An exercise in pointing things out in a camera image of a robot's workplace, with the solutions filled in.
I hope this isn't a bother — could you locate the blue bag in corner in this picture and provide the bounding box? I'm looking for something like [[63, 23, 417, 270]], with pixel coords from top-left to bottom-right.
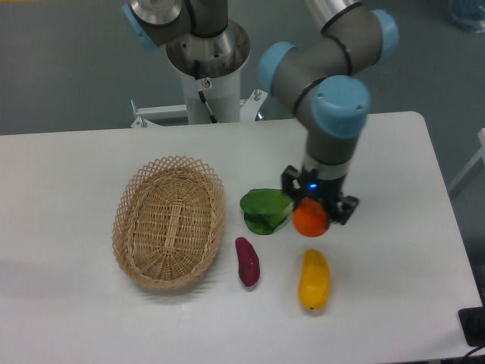
[[447, 0, 484, 33]]

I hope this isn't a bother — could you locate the yellow mango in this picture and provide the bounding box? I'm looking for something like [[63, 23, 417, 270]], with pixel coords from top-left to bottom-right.
[[298, 249, 330, 310]]

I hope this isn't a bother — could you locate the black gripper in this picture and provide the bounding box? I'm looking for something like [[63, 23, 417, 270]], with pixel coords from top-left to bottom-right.
[[281, 165, 359, 225]]

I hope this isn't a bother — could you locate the woven wicker basket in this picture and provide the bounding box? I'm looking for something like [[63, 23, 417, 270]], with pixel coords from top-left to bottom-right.
[[112, 155, 225, 290]]

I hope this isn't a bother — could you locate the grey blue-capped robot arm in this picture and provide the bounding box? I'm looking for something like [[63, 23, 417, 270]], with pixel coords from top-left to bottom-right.
[[121, 1, 399, 224]]

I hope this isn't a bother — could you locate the green bok choy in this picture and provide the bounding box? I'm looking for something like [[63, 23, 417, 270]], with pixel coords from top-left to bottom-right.
[[239, 188, 293, 235]]

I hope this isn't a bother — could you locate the black device at table edge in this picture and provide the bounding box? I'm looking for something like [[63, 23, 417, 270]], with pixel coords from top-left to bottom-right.
[[458, 306, 484, 347]]

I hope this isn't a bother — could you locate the purple sweet potato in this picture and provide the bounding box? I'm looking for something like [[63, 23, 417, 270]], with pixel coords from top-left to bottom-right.
[[235, 237, 261, 287]]

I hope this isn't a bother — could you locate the orange fruit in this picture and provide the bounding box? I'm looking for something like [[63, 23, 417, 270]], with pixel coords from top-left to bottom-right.
[[293, 198, 328, 237]]

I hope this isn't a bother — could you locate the white frame at right edge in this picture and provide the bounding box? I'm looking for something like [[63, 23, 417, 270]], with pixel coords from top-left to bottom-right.
[[447, 128, 484, 199]]

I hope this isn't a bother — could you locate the white pedestal base frame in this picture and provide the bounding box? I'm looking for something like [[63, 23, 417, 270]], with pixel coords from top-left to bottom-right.
[[130, 89, 268, 128]]

